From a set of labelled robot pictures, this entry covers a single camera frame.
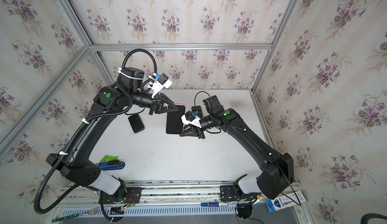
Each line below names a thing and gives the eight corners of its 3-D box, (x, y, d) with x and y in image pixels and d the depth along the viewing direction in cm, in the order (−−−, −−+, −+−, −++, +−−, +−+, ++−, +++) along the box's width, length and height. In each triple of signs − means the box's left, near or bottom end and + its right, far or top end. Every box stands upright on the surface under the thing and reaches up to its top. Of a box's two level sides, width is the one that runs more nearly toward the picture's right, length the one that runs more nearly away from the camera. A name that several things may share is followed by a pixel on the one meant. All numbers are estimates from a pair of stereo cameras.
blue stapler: (100, 170, 83) (97, 168, 80) (102, 163, 85) (100, 161, 83) (123, 168, 83) (121, 166, 81) (125, 161, 86) (123, 159, 84)
